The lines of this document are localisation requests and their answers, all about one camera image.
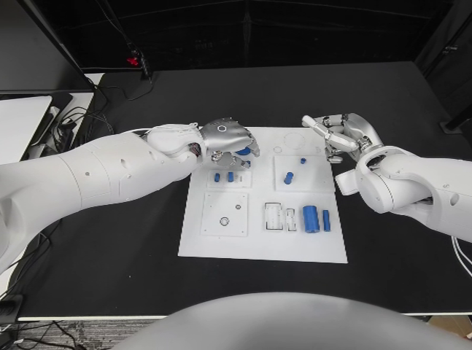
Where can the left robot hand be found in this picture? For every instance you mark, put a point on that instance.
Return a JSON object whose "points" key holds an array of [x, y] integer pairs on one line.
{"points": [[227, 138]]}

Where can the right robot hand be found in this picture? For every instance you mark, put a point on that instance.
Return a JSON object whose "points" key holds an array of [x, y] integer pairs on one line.
{"points": [[344, 134]]}

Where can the blue gear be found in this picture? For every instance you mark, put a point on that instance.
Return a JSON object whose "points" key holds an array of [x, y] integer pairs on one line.
{"points": [[243, 151]]}

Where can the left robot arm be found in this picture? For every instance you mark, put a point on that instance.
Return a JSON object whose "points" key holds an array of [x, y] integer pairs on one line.
{"points": [[62, 180]]}

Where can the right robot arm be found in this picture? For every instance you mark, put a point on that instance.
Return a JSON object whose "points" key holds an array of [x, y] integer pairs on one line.
{"points": [[416, 186]]}

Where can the white task board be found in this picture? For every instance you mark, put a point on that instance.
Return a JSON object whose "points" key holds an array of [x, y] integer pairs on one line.
{"points": [[263, 213]]}

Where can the blue block plug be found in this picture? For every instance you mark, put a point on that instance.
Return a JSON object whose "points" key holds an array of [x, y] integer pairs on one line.
{"points": [[230, 176]]}

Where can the small blue plug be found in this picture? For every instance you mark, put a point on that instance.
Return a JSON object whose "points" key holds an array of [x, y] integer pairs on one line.
{"points": [[217, 177]]}

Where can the blue double peg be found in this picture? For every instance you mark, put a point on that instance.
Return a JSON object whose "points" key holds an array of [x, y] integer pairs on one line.
{"points": [[287, 178]]}

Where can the slim blue cylinder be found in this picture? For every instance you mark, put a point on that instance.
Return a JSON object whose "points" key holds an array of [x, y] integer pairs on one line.
{"points": [[326, 220]]}

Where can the large blue cylinder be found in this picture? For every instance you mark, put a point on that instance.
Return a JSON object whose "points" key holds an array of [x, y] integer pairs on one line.
{"points": [[311, 219]]}

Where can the black power strip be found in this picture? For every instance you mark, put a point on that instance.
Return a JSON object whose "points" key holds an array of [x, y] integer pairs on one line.
{"points": [[142, 64]]}

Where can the white side desk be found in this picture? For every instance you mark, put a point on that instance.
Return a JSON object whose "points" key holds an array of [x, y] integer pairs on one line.
{"points": [[12, 128]]}

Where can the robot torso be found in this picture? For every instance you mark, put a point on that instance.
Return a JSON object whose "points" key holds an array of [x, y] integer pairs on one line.
{"points": [[298, 322]]}

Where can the black clamp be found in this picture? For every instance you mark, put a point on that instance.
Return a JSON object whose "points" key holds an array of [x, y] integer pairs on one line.
{"points": [[0, 310]]}

